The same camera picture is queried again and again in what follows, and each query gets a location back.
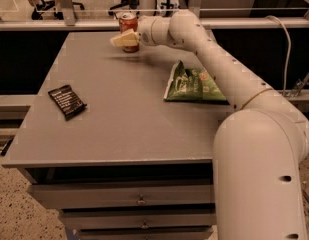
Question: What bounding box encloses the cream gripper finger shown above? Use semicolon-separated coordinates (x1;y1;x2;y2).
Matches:
110;29;139;47

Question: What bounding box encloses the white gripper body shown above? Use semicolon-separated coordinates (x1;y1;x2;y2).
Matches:
137;16;155;46

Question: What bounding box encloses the red coke can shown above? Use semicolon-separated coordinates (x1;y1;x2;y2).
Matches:
119;12;139;53

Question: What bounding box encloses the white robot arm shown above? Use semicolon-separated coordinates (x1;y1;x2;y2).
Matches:
111;10;309;240

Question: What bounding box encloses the green jalapeno chip bag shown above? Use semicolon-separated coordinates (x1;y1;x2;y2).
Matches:
164;61;227;103

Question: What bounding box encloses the black snack bar wrapper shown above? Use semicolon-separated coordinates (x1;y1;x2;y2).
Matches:
48;85;87;120

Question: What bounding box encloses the grey drawer cabinet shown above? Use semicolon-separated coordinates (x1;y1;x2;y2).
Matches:
1;29;235;240

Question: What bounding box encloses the top grey drawer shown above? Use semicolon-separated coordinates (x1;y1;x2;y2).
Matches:
28;180;214;209

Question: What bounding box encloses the grey drawer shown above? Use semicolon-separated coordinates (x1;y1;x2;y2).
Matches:
28;180;214;209
78;227;212;240
60;206;216;230

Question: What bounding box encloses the middle grey drawer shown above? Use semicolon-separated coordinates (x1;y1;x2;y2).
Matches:
60;206;216;230

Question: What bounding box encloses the bottom grey drawer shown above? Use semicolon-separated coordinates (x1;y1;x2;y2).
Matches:
78;227;212;240

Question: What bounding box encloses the metal railing frame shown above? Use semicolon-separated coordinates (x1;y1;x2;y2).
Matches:
0;0;309;31

